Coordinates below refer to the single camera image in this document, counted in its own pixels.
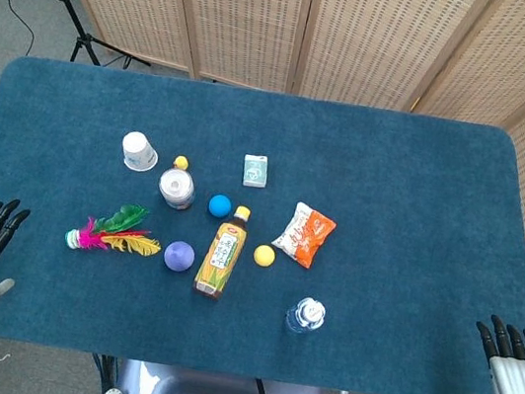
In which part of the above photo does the colourful feather shuttlecock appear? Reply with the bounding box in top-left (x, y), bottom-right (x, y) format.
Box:
top-left (62, 195), bottom-right (169, 265)

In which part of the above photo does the white paper cup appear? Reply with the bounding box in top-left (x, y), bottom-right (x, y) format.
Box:
top-left (117, 129), bottom-right (163, 175)

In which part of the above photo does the purple ball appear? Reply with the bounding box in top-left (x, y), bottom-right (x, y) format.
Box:
top-left (161, 238), bottom-right (198, 275)

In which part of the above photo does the clear water bottle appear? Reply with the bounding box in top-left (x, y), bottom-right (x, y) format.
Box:
top-left (282, 293), bottom-right (329, 340)

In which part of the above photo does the yellow tea bottle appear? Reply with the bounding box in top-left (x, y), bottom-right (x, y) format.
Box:
top-left (190, 199), bottom-right (253, 304)

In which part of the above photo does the orange white snack bag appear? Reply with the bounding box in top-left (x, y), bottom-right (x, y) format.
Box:
top-left (267, 197), bottom-right (340, 273)

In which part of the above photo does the blue ball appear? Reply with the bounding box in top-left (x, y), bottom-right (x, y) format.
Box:
top-left (205, 192), bottom-right (235, 220)

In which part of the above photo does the small green white carton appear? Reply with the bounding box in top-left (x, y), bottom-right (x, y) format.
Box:
top-left (240, 152), bottom-right (271, 191)

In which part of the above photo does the blue table mat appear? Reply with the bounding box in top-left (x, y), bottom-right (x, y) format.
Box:
top-left (0, 46), bottom-right (525, 394)

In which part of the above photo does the woven folding screen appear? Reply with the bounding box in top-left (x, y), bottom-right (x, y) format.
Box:
top-left (0, 0), bottom-right (525, 355)

